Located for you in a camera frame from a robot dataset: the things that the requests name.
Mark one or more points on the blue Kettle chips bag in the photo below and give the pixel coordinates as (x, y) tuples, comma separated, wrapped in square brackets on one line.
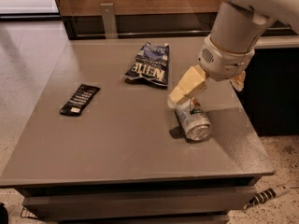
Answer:
[(152, 64)]

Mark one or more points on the grey table with drawers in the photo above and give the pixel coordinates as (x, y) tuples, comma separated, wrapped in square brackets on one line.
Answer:
[(125, 160)]

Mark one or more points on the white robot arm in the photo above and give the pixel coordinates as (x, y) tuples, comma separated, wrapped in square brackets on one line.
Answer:
[(228, 49)]

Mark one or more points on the black snack bar wrapper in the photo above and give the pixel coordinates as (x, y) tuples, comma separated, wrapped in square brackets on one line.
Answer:
[(79, 100)]

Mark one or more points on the black object at corner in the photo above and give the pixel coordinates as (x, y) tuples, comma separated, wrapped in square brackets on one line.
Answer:
[(3, 214)]

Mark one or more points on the left metal bracket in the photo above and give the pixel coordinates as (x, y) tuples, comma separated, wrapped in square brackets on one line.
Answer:
[(109, 20)]

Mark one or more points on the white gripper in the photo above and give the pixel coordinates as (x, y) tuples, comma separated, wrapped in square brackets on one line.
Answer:
[(224, 62)]

